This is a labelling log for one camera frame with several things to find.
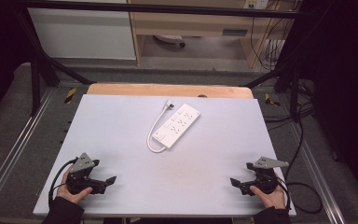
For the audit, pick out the white cabinet panel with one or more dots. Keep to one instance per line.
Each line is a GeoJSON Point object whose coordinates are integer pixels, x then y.
{"type": "Point", "coordinates": [80, 34]}

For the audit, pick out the white wall socket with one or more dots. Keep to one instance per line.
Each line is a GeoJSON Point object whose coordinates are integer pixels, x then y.
{"type": "Point", "coordinates": [256, 4]}

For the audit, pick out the person's right hand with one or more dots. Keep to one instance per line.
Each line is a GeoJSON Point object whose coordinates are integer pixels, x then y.
{"type": "Point", "coordinates": [272, 199]}

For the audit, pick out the aluminium rail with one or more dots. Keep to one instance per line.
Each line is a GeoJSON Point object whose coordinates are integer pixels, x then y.
{"type": "Point", "coordinates": [320, 174]}
{"type": "Point", "coordinates": [15, 146]}

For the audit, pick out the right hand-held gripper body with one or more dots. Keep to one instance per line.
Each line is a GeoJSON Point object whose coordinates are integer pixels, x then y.
{"type": "Point", "coordinates": [264, 179]}

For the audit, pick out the office chair base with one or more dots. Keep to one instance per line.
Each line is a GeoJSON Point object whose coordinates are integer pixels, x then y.
{"type": "Point", "coordinates": [171, 39]}

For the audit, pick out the wooden table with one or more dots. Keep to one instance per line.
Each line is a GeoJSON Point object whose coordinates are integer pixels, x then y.
{"type": "Point", "coordinates": [167, 90]}

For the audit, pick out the person's left hand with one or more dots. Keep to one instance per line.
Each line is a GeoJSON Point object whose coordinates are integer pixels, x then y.
{"type": "Point", "coordinates": [70, 193]}

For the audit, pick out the white power strip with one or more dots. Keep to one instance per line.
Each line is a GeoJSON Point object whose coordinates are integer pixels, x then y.
{"type": "Point", "coordinates": [176, 126]}

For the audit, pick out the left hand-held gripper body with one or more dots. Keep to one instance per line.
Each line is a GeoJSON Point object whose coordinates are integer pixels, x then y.
{"type": "Point", "coordinates": [80, 179]}

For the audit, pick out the yellow black tape strip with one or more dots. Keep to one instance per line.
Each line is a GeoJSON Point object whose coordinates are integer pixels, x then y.
{"type": "Point", "coordinates": [270, 100]}
{"type": "Point", "coordinates": [70, 95]}

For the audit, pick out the light wooden desk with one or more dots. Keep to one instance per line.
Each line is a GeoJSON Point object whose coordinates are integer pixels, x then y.
{"type": "Point", "coordinates": [192, 23]}

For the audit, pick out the black metal frame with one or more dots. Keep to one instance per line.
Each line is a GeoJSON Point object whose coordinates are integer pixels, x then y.
{"type": "Point", "coordinates": [155, 8]}

